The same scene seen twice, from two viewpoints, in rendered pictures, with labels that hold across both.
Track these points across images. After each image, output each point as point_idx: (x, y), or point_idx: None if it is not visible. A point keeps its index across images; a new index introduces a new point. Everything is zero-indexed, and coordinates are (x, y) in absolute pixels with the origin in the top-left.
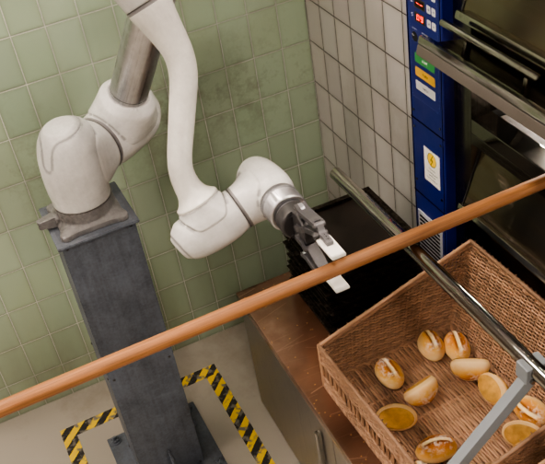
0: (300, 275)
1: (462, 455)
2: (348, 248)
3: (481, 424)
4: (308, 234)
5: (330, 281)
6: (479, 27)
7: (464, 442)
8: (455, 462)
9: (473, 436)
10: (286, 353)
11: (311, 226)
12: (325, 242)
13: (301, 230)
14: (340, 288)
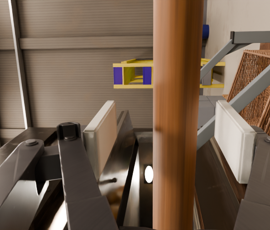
0: (154, 18)
1: (252, 81)
2: None
3: (229, 104)
4: (91, 173)
5: (225, 118)
6: None
7: (247, 89)
8: (260, 74)
9: (238, 95)
10: None
11: (32, 151)
12: (85, 128)
13: (86, 200)
14: (216, 113)
